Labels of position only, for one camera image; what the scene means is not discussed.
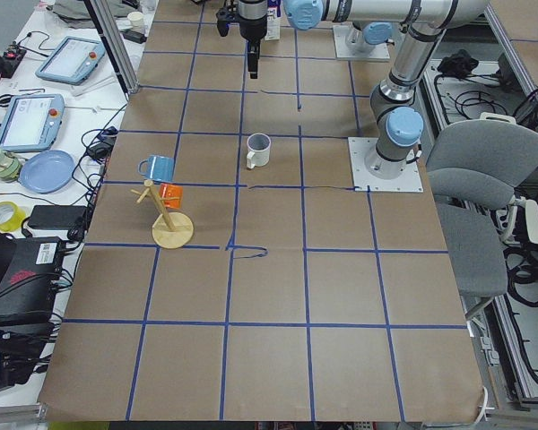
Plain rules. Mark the blue teach pendant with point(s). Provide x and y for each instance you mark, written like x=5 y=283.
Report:
x=73 y=61
x=31 y=122

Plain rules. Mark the orange cup on stand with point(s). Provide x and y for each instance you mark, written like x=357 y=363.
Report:
x=171 y=195

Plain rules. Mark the wooden mug tree stand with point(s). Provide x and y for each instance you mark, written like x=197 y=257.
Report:
x=172 y=229

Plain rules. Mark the light blue plate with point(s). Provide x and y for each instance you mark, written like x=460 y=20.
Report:
x=47 y=171

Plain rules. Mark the blue mug on stand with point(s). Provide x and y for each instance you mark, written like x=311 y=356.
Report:
x=157 y=168

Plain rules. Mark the white ceramic mug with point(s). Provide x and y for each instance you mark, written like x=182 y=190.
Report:
x=258 y=150

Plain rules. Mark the black power adapter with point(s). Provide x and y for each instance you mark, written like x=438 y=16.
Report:
x=52 y=217

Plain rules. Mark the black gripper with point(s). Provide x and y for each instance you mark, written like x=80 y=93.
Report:
x=251 y=23

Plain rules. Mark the black computer box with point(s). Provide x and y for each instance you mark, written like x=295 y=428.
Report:
x=28 y=268

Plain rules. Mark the green tape rolls stack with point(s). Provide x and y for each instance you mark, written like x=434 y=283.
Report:
x=10 y=166

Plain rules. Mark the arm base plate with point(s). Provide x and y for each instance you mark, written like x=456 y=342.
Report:
x=371 y=173
x=380 y=54

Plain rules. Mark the blue white milk carton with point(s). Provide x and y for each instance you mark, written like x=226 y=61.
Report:
x=273 y=20

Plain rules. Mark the cream paper cup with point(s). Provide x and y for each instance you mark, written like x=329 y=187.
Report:
x=137 y=22

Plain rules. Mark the yellow tape roll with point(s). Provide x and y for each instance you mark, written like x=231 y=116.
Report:
x=11 y=216

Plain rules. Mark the aluminium frame post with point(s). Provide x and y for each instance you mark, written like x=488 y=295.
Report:
x=110 y=36

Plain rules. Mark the grey office chair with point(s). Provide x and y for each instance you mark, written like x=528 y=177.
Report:
x=474 y=168

